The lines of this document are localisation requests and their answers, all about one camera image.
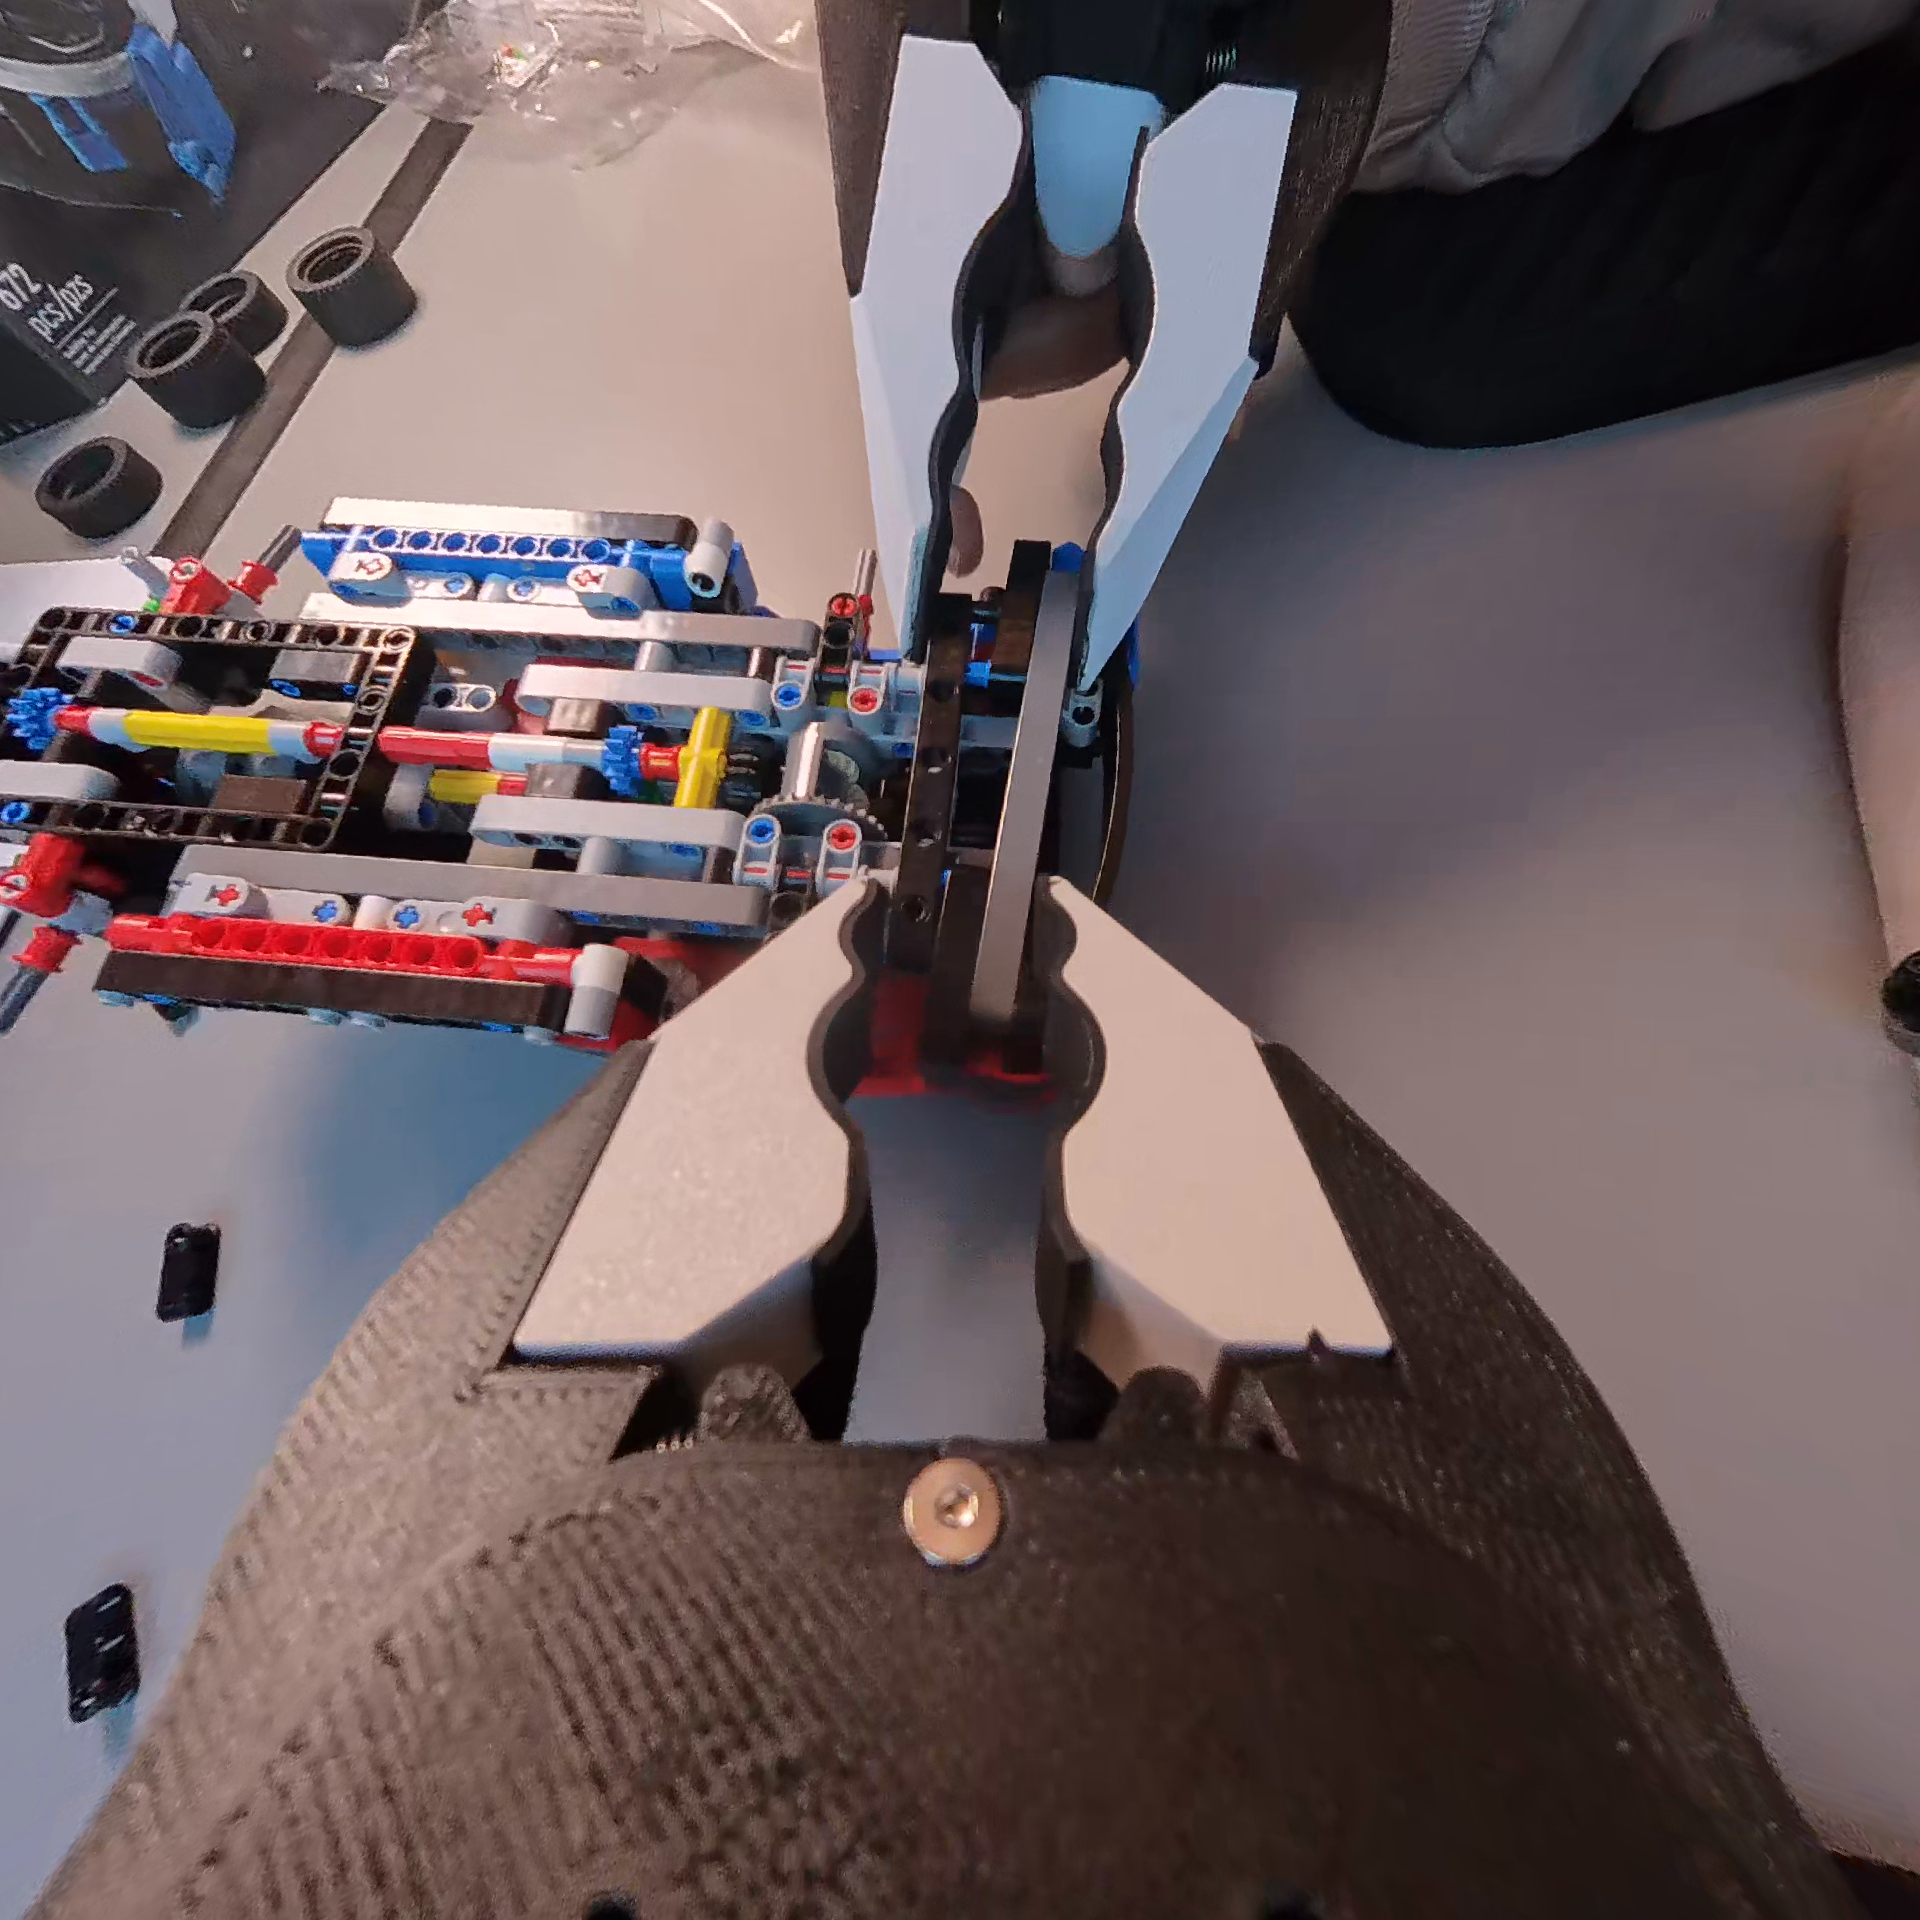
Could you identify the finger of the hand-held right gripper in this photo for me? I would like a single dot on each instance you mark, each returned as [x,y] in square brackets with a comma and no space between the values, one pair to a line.
[916,301]
[1207,301]

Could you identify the person's right hand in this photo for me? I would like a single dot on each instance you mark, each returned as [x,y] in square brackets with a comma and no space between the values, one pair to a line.
[1058,340]

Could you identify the clear plastic bag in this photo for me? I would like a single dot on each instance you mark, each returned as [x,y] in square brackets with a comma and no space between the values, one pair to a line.
[630,61]

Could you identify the black lego set box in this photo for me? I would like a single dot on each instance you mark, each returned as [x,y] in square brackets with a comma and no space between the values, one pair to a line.
[89,181]

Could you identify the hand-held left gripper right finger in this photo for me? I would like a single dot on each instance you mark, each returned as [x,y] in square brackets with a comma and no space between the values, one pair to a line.
[1214,1200]

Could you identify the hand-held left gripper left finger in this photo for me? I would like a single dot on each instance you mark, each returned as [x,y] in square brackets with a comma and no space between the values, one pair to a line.
[690,1200]

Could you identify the red blue lego car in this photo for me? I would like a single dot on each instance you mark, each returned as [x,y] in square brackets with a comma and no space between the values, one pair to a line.
[524,781]

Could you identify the black lego connector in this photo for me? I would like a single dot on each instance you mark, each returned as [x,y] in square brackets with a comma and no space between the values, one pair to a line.
[101,1652]
[189,1271]

